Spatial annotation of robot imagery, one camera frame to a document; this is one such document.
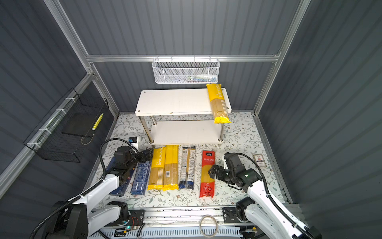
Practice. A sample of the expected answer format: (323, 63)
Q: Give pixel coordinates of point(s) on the black wire basket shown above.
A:
(67, 134)

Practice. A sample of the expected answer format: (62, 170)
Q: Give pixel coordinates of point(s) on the red spaghetti pack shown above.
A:
(207, 183)

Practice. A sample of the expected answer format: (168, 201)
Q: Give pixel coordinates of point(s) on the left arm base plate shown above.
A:
(135, 219)

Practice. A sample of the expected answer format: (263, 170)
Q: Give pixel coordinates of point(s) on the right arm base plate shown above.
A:
(230, 215)

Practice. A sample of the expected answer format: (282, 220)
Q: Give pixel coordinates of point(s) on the white two-tier shelf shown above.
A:
(178, 102)

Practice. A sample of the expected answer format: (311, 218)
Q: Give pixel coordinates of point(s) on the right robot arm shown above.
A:
(260, 207)

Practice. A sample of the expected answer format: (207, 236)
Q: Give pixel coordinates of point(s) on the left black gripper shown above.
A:
(143, 155)

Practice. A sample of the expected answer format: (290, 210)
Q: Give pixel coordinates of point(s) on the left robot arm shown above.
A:
(78, 217)

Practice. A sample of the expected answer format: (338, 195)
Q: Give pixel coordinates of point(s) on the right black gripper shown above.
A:
(219, 172)

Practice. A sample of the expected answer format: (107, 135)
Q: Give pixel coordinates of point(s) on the yellow pastatime spaghetti pack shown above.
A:
(218, 104)
(156, 178)

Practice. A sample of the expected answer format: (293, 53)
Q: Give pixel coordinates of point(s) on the yellow spaghetti pack barcode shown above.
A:
(171, 181)

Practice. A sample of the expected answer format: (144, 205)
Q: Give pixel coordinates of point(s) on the blue white spaghetti pack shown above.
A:
(188, 162)

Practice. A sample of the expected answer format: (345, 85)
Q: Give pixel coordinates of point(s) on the dark blue spaghetti box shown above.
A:
(122, 188)

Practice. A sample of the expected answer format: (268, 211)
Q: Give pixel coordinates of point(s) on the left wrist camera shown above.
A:
(134, 141)

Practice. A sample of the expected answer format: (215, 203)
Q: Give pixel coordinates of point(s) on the white wire mesh basket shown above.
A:
(183, 72)

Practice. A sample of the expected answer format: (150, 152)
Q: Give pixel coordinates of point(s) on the toothpaste tube in basket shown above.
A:
(207, 78)

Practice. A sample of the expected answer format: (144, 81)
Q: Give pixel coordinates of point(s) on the light blue spaghetti box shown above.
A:
(141, 178)

